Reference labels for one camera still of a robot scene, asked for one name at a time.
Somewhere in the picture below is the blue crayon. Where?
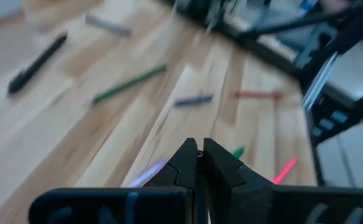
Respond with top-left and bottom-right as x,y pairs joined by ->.
172,93 -> 215,108

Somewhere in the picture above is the pink pencil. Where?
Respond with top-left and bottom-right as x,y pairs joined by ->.
271,157 -> 299,185

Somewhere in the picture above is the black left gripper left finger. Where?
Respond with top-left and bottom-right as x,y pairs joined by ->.
27,138 -> 199,224

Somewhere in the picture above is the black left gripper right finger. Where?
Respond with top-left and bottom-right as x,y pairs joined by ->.
202,138 -> 363,224

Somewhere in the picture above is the green mechanical pencil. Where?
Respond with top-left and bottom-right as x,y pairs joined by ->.
232,145 -> 247,160

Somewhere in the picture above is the pale purple mechanical pencil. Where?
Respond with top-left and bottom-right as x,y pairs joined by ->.
130,156 -> 169,189

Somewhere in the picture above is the red pencil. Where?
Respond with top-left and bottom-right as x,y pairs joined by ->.
233,90 -> 285,101

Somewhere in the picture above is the dark green pencil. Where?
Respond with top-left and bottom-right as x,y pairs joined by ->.
91,64 -> 167,105

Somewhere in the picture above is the grey green crayon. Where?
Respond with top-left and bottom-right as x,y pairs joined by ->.
85,12 -> 133,38

